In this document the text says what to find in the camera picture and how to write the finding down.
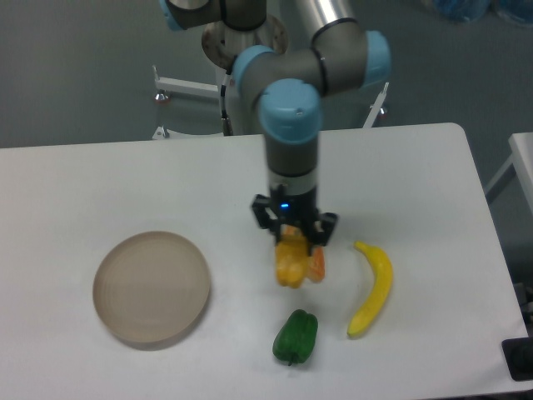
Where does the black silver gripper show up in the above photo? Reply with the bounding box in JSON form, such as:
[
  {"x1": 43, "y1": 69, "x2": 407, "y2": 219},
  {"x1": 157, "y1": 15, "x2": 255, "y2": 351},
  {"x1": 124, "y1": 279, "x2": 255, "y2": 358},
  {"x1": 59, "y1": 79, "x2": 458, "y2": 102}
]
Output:
[{"x1": 251, "y1": 168, "x2": 339, "y2": 256}]

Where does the yellow toy bell pepper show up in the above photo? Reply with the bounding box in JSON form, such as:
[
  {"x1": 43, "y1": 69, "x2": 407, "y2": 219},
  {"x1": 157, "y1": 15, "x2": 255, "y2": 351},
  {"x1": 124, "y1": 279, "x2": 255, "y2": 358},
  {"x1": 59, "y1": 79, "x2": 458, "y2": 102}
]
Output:
[{"x1": 275, "y1": 235, "x2": 309, "y2": 288}]

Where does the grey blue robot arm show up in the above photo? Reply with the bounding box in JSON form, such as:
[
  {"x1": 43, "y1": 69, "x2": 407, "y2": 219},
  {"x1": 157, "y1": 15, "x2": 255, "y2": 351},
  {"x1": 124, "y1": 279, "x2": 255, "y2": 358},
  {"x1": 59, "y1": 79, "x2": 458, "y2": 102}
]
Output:
[{"x1": 160, "y1": 1, "x2": 391, "y2": 253}]

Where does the green toy bell pepper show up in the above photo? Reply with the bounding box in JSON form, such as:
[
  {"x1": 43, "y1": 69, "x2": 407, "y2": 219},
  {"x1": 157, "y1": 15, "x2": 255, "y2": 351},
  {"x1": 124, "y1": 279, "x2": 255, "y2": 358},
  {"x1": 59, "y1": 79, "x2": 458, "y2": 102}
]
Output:
[{"x1": 272, "y1": 309, "x2": 318, "y2": 366}]

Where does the round beige plate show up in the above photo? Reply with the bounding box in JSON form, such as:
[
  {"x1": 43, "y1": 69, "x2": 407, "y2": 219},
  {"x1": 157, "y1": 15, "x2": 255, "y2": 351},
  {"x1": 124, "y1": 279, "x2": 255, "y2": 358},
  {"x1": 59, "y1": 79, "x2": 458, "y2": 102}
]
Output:
[{"x1": 92, "y1": 231, "x2": 211, "y2": 345}]

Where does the orange toy pastry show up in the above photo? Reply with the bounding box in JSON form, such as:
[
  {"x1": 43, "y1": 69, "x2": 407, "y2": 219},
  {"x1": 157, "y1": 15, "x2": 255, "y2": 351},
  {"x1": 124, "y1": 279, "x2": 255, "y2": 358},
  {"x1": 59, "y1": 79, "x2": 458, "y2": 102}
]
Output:
[{"x1": 281, "y1": 226, "x2": 326, "y2": 283}]

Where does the yellow toy banana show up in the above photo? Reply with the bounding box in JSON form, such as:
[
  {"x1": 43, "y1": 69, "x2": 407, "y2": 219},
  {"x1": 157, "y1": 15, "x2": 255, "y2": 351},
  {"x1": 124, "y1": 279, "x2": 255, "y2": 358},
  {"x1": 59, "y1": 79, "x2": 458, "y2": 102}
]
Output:
[{"x1": 346, "y1": 241, "x2": 394, "y2": 338}]

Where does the white right stand leg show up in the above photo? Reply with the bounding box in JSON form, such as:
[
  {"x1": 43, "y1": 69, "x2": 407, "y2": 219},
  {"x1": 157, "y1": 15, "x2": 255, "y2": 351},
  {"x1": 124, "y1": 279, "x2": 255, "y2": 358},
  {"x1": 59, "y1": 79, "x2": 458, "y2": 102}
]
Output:
[{"x1": 362, "y1": 82, "x2": 390, "y2": 128}]

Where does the white stand leg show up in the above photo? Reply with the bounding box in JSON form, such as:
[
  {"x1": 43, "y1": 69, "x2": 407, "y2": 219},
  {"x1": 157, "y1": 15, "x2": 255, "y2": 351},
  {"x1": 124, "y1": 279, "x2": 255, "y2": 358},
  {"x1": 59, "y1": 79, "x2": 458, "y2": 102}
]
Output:
[
  {"x1": 362, "y1": 82, "x2": 390, "y2": 128},
  {"x1": 152, "y1": 64, "x2": 220, "y2": 141}
]

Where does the white left stand leg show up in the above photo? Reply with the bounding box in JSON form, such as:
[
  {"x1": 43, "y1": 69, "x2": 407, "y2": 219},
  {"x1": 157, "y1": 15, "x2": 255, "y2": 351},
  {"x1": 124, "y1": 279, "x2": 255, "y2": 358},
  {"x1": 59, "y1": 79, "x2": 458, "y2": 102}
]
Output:
[{"x1": 152, "y1": 64, "x2": 220, "y2": 141}]

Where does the white side table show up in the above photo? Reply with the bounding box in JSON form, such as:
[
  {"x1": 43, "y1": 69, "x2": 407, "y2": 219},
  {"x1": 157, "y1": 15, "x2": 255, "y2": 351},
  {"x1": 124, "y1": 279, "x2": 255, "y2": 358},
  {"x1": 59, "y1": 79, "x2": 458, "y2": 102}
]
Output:
[{"x1": 483, "y1": 132, "x2": 532, "y2": 209}]

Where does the black device at edge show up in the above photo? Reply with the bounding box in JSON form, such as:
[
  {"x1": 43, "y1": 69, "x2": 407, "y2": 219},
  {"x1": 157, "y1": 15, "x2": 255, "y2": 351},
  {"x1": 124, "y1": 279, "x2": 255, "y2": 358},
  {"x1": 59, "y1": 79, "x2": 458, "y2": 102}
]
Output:
[{"x1": 501, "y1": 337, "x2": 532, "y2": 382}]

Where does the blue plastic bag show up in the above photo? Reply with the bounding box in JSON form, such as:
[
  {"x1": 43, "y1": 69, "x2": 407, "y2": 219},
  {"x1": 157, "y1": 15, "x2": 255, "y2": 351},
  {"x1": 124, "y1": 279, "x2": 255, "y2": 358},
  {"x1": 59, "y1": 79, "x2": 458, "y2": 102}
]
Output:
[{"x1": 421, "y1": 0, "x2": 532, "y2": 28}]

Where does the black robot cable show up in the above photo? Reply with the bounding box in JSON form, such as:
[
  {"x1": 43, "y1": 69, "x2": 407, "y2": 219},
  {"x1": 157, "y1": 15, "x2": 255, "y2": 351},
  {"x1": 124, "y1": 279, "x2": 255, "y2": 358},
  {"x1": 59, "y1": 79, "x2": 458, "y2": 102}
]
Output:
[{"x1": 218, "y1": 62, "x2": 238, "y2": 137}]

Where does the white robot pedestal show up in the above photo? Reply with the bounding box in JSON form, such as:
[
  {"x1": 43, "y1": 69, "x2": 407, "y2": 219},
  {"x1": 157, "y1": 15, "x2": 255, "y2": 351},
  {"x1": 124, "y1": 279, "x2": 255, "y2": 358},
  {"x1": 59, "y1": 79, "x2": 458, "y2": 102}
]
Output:
[{"x1": 202, "y1": 13, "x2": 289, "y2": 135}]

